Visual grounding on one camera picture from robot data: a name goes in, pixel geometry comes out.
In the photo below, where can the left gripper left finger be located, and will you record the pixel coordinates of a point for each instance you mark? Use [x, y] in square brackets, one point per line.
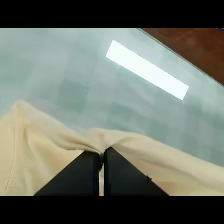
[78, 176]

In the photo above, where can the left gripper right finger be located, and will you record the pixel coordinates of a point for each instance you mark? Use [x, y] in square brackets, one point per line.
[126, 178]

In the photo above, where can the cream shirt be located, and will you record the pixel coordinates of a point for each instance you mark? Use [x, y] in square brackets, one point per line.
[36, 153]

